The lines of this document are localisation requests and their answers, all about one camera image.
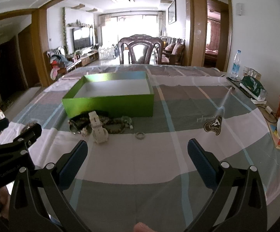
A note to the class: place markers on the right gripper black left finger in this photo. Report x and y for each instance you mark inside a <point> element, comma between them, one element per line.
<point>54,178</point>

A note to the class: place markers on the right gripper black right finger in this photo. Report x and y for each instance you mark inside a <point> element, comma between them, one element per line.
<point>237,202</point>

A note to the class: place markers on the person hand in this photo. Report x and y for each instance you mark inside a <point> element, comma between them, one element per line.
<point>141,227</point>

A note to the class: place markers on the plaid tablecloth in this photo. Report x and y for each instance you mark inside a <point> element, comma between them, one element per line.
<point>145,174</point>

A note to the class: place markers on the green cardboard box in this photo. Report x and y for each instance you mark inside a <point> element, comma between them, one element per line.
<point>118,94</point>

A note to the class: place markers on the chair with clothes pile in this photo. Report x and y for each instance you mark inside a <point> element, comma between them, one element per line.
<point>58,62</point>

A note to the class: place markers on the wooden tv cabinet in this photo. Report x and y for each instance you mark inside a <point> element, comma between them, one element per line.
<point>83,61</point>

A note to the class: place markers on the green tissue box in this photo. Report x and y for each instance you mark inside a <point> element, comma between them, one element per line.
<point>254,88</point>

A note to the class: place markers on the clear water bottle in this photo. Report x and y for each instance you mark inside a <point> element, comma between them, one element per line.
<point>236,65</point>

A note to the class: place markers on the flat screen television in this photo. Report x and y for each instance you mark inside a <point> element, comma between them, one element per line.
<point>82,38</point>

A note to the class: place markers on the dark wooden dining chair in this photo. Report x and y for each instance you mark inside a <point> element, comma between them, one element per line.
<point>140,48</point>

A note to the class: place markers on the wooden sofa with cushions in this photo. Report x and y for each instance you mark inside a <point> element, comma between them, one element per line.
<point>173,51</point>

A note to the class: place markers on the framed wall picture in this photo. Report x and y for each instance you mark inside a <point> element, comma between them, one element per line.
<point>172,15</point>

